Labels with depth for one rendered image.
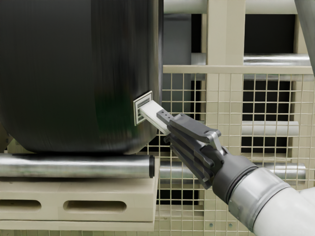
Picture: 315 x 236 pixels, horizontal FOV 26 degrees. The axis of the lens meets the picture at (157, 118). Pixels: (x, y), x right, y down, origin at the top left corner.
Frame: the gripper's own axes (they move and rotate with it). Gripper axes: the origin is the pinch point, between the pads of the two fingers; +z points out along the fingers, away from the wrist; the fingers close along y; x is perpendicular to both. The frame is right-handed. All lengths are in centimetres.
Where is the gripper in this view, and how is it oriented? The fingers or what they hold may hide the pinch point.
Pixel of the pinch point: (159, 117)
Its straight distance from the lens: 115.7
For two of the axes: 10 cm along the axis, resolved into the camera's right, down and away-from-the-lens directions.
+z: -6.5, -5.4, 5.4
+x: 7.6, -4.8, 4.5
